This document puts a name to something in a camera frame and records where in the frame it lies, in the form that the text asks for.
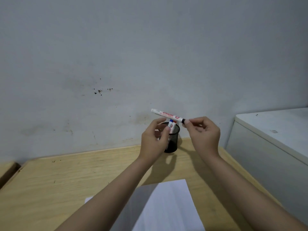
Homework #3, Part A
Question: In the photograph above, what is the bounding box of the person's right hand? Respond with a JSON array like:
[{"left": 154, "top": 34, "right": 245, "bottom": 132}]
[{"left": 182, "top": 116, "right": 221, "bottom": 159}]

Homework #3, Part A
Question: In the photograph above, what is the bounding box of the white paper sheet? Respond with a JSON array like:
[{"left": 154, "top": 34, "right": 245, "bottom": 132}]
[{"left": 84, "top": 179, "right": 205, "bottom": 231}]

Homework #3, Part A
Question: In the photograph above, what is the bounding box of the person's left hand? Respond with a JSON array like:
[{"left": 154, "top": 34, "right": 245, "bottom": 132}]
[{"left": 139, "top": 118, "right": 171, "bottom": 165}]

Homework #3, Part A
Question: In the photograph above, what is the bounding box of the person's left forearm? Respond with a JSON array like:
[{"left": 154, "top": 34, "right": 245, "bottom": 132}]
[{"left": 55, "top": 156, "right": 154, "bottom": 231}]

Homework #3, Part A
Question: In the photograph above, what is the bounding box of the white marker with black cap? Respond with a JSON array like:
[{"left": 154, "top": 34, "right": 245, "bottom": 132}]
[{"left": 151, "top": 109, "right": 186, "bottom": 124}]

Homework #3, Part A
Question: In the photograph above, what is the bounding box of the black mesh pen holder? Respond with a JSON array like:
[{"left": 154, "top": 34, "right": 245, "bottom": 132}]
[{"left": 158, "top": 122, "right": 180, "bottom": 154}]

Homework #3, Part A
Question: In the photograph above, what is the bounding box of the white cabinet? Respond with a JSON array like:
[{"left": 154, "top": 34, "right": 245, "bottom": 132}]
[{"left": 225, "top": 108, "right": 308, "bottom": 226}]

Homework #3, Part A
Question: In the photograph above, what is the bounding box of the person's right forearm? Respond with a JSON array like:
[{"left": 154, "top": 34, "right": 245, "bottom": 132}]
[{"left": 196, "top": 153, "right": 308, "bottom": 231}]

